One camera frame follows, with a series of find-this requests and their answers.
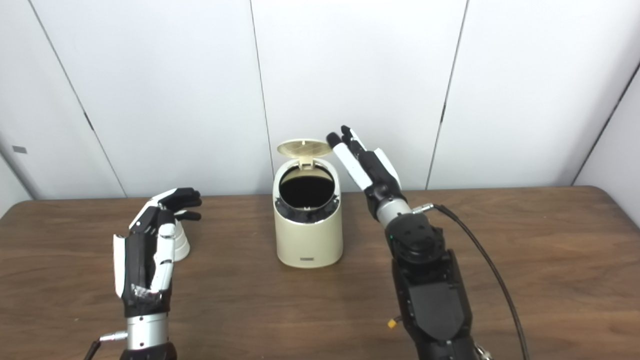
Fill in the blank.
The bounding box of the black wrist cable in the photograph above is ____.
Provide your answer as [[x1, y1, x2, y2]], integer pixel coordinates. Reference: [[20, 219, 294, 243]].
[[412, 202, 530, 360], [82, 331, 128, 360]]

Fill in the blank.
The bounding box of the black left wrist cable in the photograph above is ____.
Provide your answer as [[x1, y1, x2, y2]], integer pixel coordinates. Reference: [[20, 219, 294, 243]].
[[82, 331, 128, 360]]

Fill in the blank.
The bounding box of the white and black right hand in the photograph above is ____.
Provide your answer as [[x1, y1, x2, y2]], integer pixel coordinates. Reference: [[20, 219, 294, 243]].
[[326, 125, 404, 221]]

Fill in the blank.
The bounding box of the cream-colored lidded bin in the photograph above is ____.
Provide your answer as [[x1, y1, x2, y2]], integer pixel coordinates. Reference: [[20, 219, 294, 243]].
[[272, 139, 344, 269]]

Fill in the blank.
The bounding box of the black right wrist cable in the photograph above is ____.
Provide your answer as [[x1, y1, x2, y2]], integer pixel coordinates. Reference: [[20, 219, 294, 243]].
[[412, 202, 530, 360]]

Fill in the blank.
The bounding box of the white and black left hand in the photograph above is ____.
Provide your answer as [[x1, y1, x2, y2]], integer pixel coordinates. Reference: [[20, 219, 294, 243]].
[[113, 187, 203, 317]]

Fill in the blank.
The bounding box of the small white plastic bottle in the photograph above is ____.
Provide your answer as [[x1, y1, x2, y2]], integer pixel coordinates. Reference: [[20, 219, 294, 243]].
[[172, 220, 191, 262]]

